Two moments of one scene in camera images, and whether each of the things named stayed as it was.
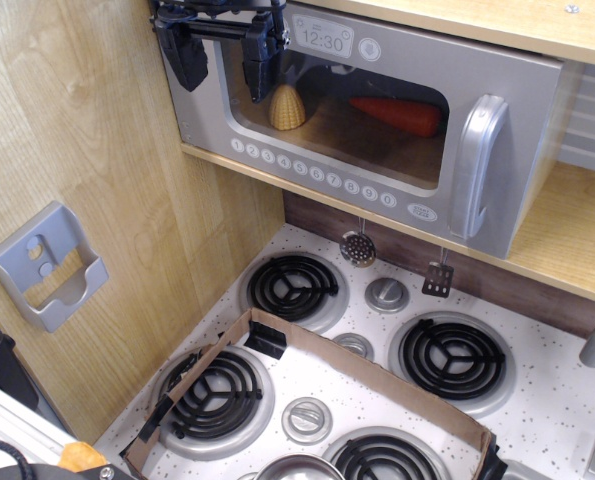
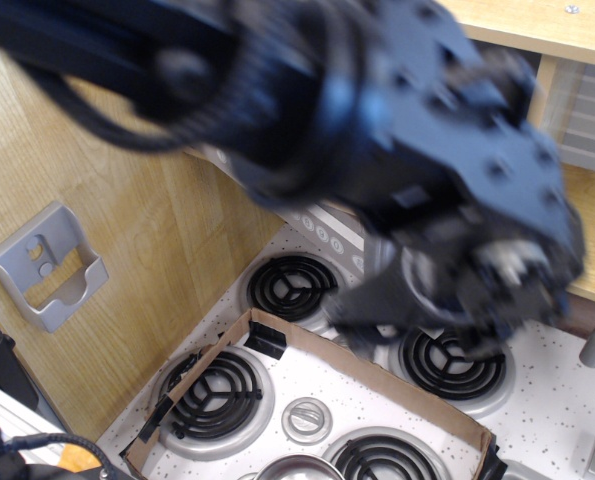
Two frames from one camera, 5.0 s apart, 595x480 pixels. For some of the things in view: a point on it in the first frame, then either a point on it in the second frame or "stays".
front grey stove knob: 306,421 stays
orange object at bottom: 80,456 stays
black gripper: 265,37 to 461,169
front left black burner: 222,399 stays
